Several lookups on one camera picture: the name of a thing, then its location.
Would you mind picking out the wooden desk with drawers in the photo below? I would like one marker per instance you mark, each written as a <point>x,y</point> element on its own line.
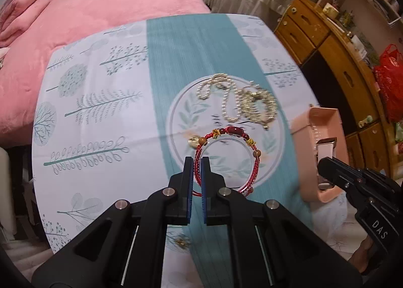
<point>346,64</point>

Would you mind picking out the red plastic bag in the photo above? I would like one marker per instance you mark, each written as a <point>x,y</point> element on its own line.
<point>388,77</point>

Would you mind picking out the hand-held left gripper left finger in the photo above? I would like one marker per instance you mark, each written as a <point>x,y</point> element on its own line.
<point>189,187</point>

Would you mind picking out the white chair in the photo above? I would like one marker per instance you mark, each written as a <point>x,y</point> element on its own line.
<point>6,193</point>

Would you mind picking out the cream cup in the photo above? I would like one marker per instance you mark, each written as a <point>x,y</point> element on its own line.
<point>330,10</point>

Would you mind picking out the white wrist watch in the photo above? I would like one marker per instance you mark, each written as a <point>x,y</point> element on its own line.
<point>325,149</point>

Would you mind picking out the folded pink quilt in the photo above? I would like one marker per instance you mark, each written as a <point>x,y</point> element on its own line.
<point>19,14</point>

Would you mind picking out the leaf printed teal tablecloth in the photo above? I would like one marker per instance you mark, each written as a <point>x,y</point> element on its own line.
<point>126,136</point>

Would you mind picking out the pink plastic tray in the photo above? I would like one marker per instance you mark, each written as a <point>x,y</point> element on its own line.
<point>307,162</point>

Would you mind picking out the pink bed blanket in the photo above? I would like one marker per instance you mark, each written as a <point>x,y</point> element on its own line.
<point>104,4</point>

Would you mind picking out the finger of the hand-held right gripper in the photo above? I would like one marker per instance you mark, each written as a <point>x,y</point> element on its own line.
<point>332,170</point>

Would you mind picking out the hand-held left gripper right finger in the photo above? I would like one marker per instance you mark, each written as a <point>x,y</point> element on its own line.
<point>205,187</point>

